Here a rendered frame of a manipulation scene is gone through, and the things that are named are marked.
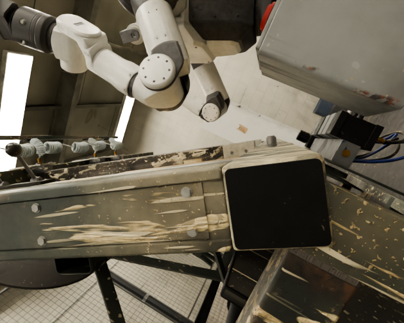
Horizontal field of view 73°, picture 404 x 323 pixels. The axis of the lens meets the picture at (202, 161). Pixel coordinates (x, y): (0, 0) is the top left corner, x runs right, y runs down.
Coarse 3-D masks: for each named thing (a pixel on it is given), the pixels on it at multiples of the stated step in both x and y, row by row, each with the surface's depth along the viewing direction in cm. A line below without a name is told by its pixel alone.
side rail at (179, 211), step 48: (0, 192) 46; (48, 192) 40; (96, 192) 39; (144, 192) 37; (192, 192) 35; (0, 240) 44; (48, 240) 42; (96, 240) 40; (144, 240) 38; (192, 240) 36
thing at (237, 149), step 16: (32, 144) 134; (240, 144) 106; (128, 160) 119; (144, 160) 117; (160, 160) 115; (176, 160) 113; (208, 160) 110; (48, 176) 130; (64, 176) 128; (80, 176) 126
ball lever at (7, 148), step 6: (6, 144) 68; (12, 144) 68; (18, 144) 69; (6, 150) 68; (12, 150) 68; (18, 150) 69; (12, 156) 69; (18, 156) 70; (24, 162) 72; (24, 168) 72; (30, 174) 73; (30, 180) 74; (36, 180) 74
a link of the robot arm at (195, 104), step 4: (188, 96) 118; (192, 96) 118; (184, 100) 118; (188, 100) 118; (192, 100) 117; (196, 100) 117; (200, 100) 118; (184, 104) 119; (188, 104) 118; (192, 104) 117; (196, 104) 117; (200, 104) 117; (204, 104) 117; (224, 104) 118; (188, 108) 120; (192, 108) 118; (196, 108) 117; (200, 108) 117; (224, 108) 117; (192, 112) 120; (196, 112) 118; (200, 112) 117; (224, 112) 119; (200, 116) 119; (220, 116) 114
